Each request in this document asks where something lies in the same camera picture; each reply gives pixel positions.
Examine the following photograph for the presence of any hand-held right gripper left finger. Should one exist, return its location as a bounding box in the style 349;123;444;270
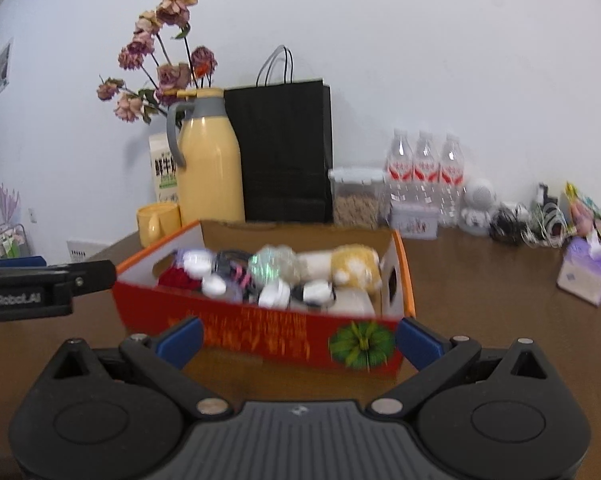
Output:
50;316;234;417

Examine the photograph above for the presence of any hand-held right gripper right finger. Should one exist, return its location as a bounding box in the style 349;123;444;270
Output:
367;317;551;416

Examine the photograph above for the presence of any red artificial flower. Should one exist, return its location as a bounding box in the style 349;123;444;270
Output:
158;265;204;292

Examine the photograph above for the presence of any orange cardboard box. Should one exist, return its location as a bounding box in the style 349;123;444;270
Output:
111;219;417;378

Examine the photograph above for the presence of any grey braided cable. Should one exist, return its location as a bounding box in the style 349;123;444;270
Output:
213;250;261;303

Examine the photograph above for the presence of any orange white plush toy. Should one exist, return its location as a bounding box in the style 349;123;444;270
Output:
298;244;383;291

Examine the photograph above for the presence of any white black round item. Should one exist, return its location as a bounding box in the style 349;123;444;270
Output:
300;280;337;306

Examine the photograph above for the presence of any iridescent clear bag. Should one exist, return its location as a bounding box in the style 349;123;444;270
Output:
248;245;301;286

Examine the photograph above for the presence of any yellow mug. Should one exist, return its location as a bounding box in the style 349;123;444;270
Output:
136;202;182;247

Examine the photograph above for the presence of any printed tin box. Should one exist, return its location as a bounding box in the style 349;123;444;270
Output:
389;202;438;239

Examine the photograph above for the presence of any white milk carton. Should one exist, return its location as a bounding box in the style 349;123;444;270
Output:
149;132;181;206

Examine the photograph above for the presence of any clear seed container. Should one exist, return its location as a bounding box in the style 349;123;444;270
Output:
327;167;386;228

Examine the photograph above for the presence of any white robot speaker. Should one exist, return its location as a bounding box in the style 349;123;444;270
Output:
459;178;497;237

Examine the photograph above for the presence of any yellow thermos jug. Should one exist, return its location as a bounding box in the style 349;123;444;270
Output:
166;87;246;226

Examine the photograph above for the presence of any purple tissue pack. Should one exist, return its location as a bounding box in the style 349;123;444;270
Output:
556;237;601;307

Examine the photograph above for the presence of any clear water bottle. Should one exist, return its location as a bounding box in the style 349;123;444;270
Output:
413;131;441;206
439;134;466;227
384;129;415;206

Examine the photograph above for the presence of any dark power adapter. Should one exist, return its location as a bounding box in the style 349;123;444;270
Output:
535;182;561;208

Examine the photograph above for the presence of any colourful snack packet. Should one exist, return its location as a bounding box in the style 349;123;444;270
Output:
563;182;601;249

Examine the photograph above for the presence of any dried pink rose bouquet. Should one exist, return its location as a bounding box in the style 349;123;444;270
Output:
97;0;218;123

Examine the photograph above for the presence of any black paper bag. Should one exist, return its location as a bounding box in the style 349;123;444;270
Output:
224;45;333;224

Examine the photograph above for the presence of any wire rack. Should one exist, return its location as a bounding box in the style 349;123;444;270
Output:
0;215;31;261

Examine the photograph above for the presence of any purple wall sticker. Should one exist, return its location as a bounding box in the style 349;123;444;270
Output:
0;169;21;226

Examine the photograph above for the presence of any black cable bundle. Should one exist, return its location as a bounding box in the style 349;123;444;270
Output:
489;202;531;247

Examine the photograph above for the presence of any wall picture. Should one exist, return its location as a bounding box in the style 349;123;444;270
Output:
0;40;14;98

